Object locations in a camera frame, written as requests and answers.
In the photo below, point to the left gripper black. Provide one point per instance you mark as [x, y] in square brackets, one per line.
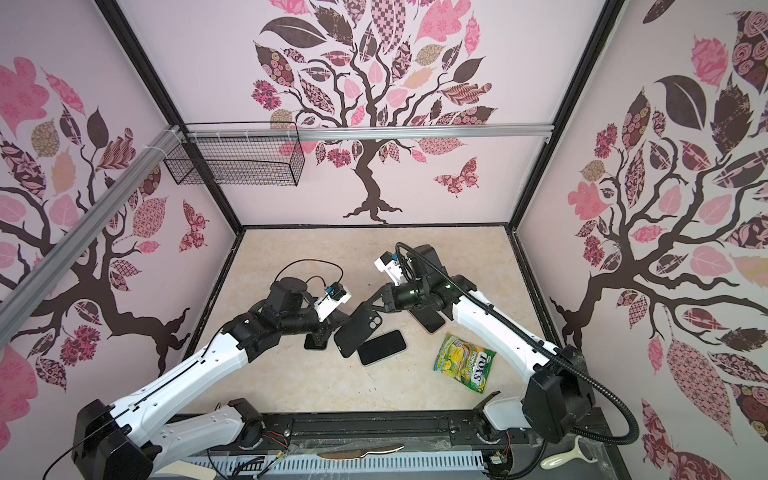
[329, 325]

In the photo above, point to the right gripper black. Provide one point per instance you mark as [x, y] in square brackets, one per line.
[391, 299]

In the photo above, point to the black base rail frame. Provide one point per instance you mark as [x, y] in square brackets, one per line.
[512, 454]

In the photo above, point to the aluminium rail left wall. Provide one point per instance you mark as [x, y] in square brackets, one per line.
[24, 299]

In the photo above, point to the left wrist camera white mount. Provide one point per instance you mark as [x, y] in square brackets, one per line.
[335, 295]

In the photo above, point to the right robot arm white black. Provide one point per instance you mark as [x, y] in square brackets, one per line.
[559, 391]

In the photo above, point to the wooden knife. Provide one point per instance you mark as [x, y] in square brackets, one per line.
[361, 453]

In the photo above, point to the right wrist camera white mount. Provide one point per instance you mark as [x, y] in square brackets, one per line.
[389, 264]

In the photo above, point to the black phone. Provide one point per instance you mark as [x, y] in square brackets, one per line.
[429, 319]
[381, 347]

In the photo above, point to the aluminium rail back wall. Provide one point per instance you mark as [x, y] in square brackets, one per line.
[384, 132]

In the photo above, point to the white spatula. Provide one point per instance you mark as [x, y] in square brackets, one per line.
[188, 470]

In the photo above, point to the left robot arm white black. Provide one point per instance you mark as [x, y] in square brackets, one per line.
[136, 435]

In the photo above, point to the black smartphone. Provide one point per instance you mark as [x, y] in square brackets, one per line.
[314, 342]

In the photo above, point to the black wire basket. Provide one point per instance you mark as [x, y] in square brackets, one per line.
[258, 153]

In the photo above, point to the aluminium rail wall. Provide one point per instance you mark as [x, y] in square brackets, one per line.
[24, 299]
[384, 132]

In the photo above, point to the black phone case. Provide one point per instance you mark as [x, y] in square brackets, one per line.
[362, 324]

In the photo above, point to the green yellow candy bag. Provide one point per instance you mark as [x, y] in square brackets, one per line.
[465, 362]

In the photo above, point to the white perforated cable tray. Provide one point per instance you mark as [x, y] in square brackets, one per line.
[305, 464]

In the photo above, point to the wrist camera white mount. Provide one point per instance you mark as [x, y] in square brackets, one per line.
[389, 264]
[335, 295]

